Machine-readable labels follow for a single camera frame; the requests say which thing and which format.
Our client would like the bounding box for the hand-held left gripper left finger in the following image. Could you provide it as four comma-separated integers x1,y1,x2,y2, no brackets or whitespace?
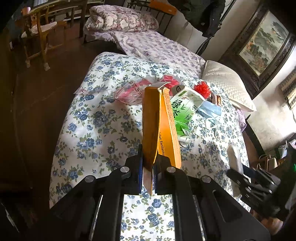
50,144,144,241

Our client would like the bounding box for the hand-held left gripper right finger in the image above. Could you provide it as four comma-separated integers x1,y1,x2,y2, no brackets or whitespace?
154,157,271,241

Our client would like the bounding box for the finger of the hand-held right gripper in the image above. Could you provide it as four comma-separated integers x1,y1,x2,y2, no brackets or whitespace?
242,166,278,186
227,169,252,193

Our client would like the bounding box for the orange medicine box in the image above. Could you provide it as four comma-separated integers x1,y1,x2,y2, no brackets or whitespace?
142,85,181,196

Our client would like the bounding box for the blue face mask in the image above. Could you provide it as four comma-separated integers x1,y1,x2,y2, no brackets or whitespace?
196,101,223,141

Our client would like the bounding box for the green tea carton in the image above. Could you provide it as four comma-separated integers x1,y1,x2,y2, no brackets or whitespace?
170,85,206,149

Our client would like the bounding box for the clear plastic bag red print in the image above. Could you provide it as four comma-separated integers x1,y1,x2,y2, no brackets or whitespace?
74,78,148,105

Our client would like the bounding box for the red jelly cup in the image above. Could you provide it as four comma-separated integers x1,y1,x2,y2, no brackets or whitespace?
159,75,181,90

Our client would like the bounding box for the purple floral cloth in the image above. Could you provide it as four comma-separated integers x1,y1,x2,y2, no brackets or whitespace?
236,109,248,130

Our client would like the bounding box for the blue floral bedsheet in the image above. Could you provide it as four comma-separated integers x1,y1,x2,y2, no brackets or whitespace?
49,52,251,241

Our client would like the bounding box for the small brown snack wrapper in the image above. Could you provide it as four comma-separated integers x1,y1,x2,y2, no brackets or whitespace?
209,94,222,106

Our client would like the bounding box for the red pompom ornament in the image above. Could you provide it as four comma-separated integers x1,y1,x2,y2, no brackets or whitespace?
194,81,211,99

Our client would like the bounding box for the white quilted pillow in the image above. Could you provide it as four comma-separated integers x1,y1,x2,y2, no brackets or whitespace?
202,60,257,112

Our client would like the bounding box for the purple floral sheet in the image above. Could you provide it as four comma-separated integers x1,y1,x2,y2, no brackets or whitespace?
111,30,206,77

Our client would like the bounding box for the framed landscape painting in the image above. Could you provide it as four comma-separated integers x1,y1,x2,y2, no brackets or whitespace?
218,2,296,98

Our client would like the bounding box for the black metal coat rack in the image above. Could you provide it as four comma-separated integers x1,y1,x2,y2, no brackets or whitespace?
195,35,213,56

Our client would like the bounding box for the folded floral quilt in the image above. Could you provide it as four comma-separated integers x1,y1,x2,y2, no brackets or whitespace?
84,5,159,33

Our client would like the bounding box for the orange flat box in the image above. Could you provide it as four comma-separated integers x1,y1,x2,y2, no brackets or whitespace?
148,0,177,16

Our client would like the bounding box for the black jacket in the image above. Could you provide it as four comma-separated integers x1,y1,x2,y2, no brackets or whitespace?
168,0,226,37

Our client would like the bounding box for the wooden chair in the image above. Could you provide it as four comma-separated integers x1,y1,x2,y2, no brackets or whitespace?
15,6,70,70

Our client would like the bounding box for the long wooden table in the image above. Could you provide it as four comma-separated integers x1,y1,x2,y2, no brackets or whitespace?
30,0,89,39

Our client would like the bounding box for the wall radiator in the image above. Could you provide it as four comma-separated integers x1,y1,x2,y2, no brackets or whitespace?
280,72,296,109

